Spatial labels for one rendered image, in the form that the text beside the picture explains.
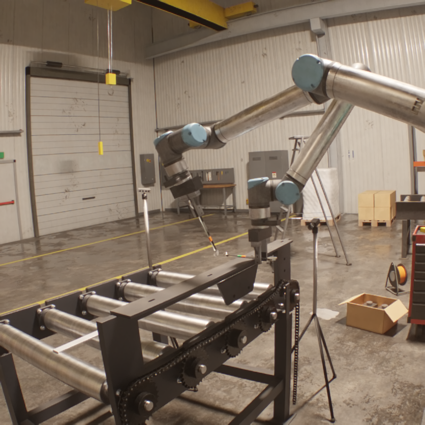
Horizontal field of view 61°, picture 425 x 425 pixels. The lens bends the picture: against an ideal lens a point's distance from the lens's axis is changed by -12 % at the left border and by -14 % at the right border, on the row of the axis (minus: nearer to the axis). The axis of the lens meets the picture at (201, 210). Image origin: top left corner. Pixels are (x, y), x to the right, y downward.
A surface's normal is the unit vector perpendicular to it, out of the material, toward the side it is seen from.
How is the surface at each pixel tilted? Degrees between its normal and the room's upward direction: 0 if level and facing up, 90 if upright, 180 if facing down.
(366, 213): 90
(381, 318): 90
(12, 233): 90
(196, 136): 76
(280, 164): 90
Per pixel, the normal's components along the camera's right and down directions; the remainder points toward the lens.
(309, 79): -0.75, 0.07
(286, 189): -0.23, 0.19
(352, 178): -0.58, 0.13
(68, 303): 0.82, 0.01
